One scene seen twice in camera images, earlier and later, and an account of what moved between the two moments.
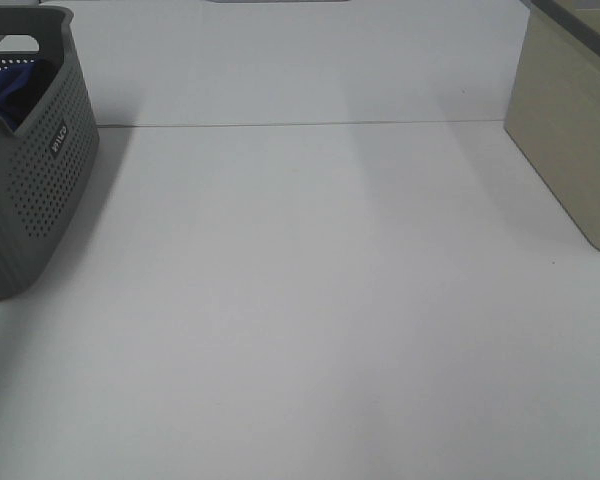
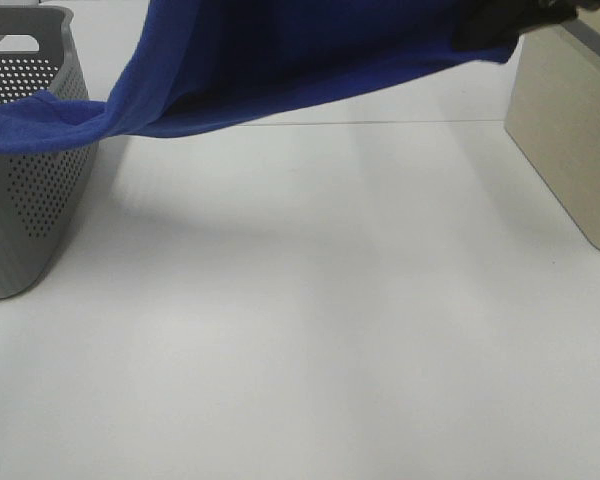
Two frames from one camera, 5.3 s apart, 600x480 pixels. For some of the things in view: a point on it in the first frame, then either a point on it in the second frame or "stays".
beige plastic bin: [563, 108] stays
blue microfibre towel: [10, 94] -> [206, 62]
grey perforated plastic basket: [34, 181] stays
